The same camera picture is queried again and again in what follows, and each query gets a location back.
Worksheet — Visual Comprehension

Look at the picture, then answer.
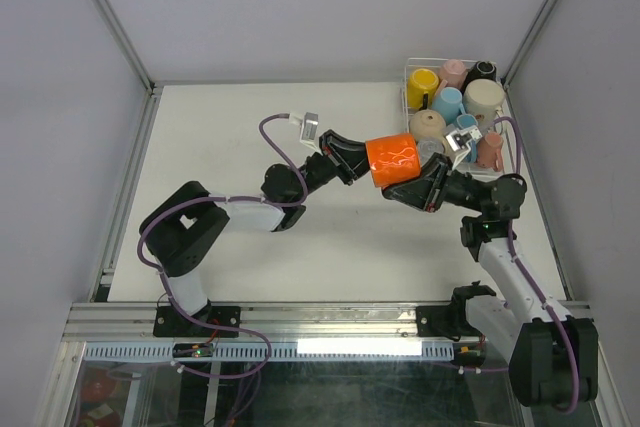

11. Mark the green inside mug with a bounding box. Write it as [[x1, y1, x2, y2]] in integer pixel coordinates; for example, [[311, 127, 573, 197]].
[[463, 79, 506, 122]]

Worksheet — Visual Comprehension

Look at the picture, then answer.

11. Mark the white light-blue mug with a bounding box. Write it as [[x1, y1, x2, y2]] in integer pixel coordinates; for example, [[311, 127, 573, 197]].
[[431, 87, 466, 125]]

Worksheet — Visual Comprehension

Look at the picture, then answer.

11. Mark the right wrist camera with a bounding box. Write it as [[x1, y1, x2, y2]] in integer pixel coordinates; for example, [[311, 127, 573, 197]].
[[443, 125, 482, 168]]

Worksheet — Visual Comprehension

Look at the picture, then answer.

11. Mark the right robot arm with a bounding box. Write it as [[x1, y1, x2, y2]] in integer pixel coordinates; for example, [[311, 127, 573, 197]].
[[382, 154, 599, 414]]

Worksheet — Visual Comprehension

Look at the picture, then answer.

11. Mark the blue mug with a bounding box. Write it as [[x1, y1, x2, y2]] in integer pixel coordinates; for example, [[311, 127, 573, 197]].
[[453, 114, 482, 140]]

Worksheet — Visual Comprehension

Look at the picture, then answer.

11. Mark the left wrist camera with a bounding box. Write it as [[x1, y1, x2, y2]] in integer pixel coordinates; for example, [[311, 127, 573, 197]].
[[288, 112, 319, 144]]

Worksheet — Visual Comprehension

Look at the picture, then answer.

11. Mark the black mug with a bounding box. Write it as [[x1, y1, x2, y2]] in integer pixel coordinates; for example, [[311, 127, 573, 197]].
[[461, 61, 497, 93]]

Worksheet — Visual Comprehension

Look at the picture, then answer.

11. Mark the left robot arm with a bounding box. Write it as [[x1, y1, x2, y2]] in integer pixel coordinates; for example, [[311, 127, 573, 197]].
[[139, 130, 369, 337]]

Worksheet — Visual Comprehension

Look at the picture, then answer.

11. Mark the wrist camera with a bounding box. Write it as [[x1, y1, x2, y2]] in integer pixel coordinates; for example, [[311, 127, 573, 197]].
[[288, 112, 319, 144], [443, 125, 482, 168]]

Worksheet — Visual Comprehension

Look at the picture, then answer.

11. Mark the yellow mug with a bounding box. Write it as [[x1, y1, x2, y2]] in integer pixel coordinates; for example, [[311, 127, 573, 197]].
[[406, 68, 440, 110]]

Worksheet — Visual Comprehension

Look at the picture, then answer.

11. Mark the white cable duct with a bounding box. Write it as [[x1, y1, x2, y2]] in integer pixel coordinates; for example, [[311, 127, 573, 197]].
[[84, 337, 454, 364]]

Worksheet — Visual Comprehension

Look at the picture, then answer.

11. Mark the clear plastic cup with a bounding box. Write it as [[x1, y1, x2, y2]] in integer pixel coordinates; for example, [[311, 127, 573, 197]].
[[416, 136, 445, 165]]

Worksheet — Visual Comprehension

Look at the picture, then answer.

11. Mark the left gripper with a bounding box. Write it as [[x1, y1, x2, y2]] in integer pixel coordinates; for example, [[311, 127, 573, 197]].
[[293, 130, 389, 203]]

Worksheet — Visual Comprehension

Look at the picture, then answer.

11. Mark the orange mug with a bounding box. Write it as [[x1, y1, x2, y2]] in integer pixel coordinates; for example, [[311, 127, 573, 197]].
[[365, 133, 421, 188]]

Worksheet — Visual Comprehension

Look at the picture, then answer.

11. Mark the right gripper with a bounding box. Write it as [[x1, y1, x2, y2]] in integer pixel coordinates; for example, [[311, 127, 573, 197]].
[[383, 152, 484, 213]]

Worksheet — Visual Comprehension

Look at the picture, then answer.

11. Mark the aluminium mounting rail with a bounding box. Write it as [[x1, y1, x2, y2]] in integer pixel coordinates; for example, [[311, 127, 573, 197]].
[[62, 301, 449, 343]]

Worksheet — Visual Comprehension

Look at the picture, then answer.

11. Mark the beige mug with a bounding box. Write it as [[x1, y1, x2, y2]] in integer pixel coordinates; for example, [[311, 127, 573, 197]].
[[409, 109, 446, 141]]

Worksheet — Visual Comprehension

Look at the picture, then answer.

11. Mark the clear dish rack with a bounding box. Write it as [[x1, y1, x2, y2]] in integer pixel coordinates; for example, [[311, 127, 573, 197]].
[[400, 57, 516, 181]]

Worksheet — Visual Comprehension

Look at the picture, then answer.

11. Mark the pink patterned mug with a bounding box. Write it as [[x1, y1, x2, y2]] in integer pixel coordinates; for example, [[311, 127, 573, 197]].
[[476, 132, 504, 172]]

